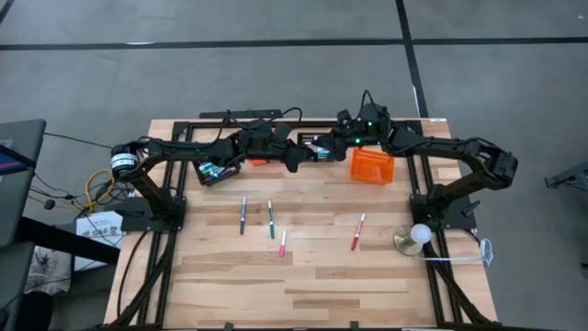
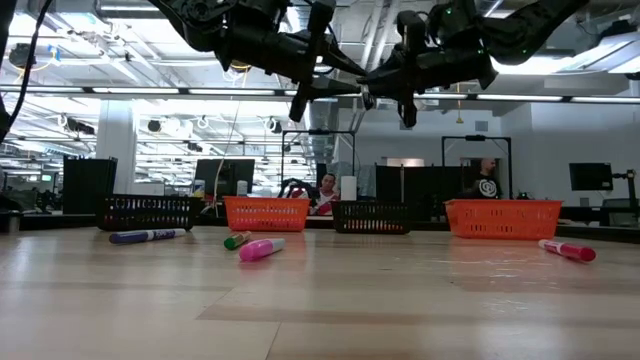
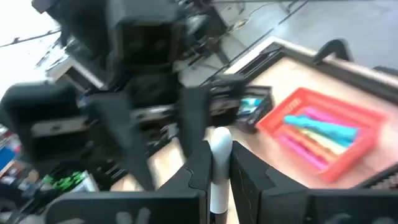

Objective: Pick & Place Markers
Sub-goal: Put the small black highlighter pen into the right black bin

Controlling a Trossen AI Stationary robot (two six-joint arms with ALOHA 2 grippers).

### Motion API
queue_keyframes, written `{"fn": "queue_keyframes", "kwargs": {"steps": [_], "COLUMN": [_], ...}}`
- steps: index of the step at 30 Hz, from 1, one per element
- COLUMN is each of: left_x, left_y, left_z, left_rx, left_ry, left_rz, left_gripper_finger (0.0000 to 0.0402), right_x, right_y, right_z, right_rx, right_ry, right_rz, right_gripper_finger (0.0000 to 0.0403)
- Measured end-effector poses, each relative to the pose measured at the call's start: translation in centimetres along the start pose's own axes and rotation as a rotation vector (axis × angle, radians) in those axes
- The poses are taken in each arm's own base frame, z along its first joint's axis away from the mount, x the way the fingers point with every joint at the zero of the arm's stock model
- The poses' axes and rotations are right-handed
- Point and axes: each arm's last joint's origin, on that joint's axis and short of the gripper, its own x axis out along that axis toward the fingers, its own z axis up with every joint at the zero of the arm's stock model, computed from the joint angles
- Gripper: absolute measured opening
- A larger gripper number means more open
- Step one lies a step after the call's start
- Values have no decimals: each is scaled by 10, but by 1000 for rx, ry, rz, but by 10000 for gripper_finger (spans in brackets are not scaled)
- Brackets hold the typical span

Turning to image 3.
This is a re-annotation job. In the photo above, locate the orange highlighter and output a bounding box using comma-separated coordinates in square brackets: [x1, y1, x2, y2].
[281, 124, 338, 162]

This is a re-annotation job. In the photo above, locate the light green highlighter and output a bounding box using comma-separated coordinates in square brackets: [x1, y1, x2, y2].
[298, 129, 349, 156]

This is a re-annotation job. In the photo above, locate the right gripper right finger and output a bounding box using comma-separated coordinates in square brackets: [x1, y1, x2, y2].
[229, 141, 398, 224]

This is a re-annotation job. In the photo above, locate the sky blue highlighter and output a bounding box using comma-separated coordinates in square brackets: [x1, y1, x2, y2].
[282, 114, 359, 147]

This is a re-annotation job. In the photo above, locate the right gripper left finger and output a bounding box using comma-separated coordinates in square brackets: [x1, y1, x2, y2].
[46, 139, 214, 224]

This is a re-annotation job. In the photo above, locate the black plastic basket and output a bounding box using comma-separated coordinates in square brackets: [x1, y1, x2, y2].
[234, 84, 276, 135]
[354, 166, 398, 190]

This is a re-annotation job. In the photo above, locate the teal dry-erase marker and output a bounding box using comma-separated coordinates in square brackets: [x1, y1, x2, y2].
[241, 98, 264, 115]

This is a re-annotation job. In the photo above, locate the laptop screen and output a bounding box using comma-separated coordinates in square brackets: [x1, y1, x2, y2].
[0, 146, 18, 170]

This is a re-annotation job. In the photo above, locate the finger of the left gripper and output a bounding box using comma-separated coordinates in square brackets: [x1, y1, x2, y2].
[178, 86, 213, 156]
[89, 92, 155, 192]

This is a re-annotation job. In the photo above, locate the black cable loop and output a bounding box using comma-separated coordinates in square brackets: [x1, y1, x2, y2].
[312, 38, 354, 65]

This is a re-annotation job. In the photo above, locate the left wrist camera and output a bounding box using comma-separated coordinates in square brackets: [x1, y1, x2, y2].
[114, 17, 185, 71]

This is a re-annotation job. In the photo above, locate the pink highlighter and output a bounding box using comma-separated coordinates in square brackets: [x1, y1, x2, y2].
[303, 107, 355, 127]
[275, 133, 329, 171]

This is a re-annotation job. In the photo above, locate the black white marker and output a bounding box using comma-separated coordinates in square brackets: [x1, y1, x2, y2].
[209, 126, 234, 224]

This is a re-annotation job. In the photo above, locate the orange plastic basket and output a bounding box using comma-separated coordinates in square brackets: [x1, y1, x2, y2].
[255, 86, 389, 184]

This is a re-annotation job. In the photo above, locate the black aluminium table frame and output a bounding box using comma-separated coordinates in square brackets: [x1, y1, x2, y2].
[201, 40, 398, 105]

